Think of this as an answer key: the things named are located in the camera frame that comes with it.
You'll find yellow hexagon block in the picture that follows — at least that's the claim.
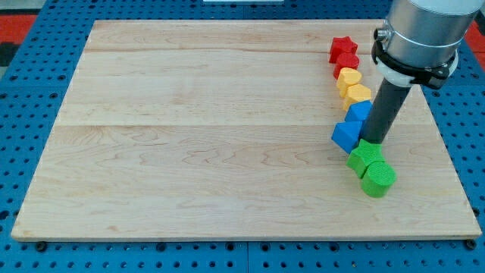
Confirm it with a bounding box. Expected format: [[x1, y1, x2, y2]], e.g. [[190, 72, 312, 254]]
[[343, 84, 371, 111]]

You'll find green star block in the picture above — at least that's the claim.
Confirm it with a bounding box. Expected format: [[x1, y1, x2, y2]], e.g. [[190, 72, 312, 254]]
[[346, 139, 386, 178]]

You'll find blue triangle block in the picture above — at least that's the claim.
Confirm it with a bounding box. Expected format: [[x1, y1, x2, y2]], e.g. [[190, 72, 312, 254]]
[[331, 121, 362, 154]]

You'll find blue cube block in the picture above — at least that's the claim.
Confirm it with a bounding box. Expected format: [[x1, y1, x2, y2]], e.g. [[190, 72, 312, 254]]
[[344, 100, 372, 122]]

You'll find red cylinder block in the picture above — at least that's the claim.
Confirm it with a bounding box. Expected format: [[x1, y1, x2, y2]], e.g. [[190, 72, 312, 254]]
[[333, 53, 360, 79]]

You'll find red star block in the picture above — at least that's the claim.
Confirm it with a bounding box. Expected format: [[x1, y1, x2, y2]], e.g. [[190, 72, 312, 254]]
[[329, 36, 358, 64]]

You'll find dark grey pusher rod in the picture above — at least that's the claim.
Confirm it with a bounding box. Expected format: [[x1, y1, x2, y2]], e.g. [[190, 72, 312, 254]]
[[360, 78, 411, 144]]

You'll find green cylinder block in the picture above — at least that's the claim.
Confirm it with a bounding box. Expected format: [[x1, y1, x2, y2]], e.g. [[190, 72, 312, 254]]
[[361, 162, 397, 198]]

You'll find yellow heart block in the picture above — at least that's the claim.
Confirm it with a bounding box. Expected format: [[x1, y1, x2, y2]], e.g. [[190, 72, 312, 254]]
[[336, 67, 362, 98]]

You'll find black cable clamp ring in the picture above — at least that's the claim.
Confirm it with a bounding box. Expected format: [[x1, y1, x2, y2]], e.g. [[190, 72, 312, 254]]
[[371, 38, 457, 90]]

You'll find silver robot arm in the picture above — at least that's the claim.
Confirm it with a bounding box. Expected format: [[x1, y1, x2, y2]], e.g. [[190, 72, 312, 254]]
[[372, 0, 484, 89]]

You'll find light wooden board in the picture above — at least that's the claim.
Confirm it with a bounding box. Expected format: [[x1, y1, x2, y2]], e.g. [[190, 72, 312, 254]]
[[11, 20, 481, 242]]

